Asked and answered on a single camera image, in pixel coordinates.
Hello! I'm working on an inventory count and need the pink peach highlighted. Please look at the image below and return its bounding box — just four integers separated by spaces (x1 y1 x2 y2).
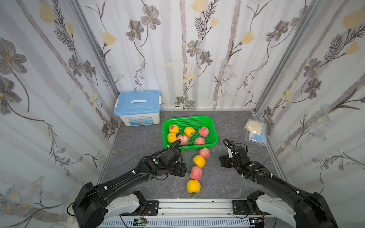
198 126 209 137
194 137 205 145
190 166 203 181
177 135 189 145
199 147 210 159

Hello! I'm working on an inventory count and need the yellow peach with red blush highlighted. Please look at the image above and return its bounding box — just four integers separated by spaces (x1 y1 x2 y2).
168 124 180 134

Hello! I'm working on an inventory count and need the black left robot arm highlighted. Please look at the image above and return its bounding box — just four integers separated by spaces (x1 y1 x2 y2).
69 145 187 228

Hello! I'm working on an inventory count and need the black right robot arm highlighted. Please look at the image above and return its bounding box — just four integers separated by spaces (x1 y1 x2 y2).
220 139 338 228

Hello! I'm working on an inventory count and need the green plastic perforated basket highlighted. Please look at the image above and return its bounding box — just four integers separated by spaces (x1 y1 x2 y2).
162 116 219 151

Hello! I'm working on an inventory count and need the blue face mask pack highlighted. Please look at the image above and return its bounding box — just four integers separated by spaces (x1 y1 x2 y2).
245 132 267 145

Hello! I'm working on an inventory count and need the yellow peach bottom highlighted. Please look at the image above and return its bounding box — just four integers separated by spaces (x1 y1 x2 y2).
187 180 201 197

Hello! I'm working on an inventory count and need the clear bag of white gloves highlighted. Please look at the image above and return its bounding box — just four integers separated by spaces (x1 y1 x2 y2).
245 119 267 135

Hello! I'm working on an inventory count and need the blue lid storage box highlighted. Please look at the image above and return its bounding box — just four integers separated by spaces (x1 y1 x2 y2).
114 90 162 126

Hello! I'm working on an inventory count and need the small green circuit board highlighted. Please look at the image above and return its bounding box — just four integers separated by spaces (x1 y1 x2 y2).
133 218 148 226

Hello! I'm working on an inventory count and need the aluminium front rail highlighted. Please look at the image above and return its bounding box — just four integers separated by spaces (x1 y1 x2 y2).
77 198 313 220

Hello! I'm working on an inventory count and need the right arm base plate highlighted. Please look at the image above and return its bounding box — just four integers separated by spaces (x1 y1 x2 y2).
232 199 271 216

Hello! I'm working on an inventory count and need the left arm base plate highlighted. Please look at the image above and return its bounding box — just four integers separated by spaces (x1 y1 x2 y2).
124 200 159 216

